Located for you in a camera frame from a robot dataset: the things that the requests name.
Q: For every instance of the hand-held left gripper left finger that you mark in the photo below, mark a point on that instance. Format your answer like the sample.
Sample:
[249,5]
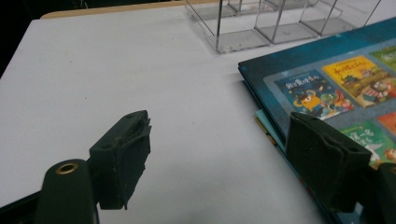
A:
[121,161]

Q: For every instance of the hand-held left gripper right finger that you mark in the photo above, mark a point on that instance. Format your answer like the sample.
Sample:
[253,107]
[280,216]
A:
[323,161]

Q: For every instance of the dark blue picture book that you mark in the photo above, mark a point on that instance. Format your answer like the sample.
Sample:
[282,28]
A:
[280,59]

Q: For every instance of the clear acrylic book organizer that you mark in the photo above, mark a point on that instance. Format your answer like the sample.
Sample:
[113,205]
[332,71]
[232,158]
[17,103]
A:
[239,40]

